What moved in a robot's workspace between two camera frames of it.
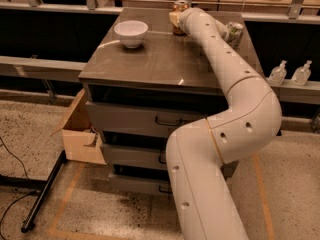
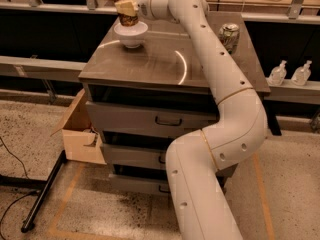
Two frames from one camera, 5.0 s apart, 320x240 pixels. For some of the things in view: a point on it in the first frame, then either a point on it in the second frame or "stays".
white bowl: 131,32 stays
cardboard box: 81,141 stays
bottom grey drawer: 140,185 stays
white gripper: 182,18 to 146,4
